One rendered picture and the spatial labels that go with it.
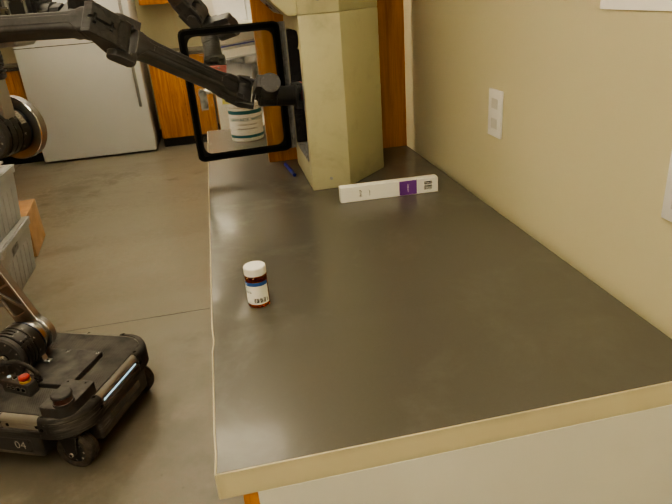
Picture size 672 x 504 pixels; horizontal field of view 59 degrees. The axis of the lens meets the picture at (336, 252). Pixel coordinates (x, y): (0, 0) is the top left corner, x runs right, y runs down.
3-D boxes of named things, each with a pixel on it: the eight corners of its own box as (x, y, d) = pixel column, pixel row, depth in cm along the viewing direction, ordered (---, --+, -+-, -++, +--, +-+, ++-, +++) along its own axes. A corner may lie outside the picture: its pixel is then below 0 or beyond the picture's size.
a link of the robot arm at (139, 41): (107, 17, 145) (101, 58, 144) (118, 9, 142) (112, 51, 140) (244, 81, 176) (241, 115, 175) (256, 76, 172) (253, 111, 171)
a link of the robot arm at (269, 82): (236, 79, 174) (234, 106, 172) (238, 61, 162) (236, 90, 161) (277, 85, 176) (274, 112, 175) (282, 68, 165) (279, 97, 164)
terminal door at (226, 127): (292, 149, 195) (278, 20, 179) (199, 162, 188) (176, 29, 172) (291, 149, 196) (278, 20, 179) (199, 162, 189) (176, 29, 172)
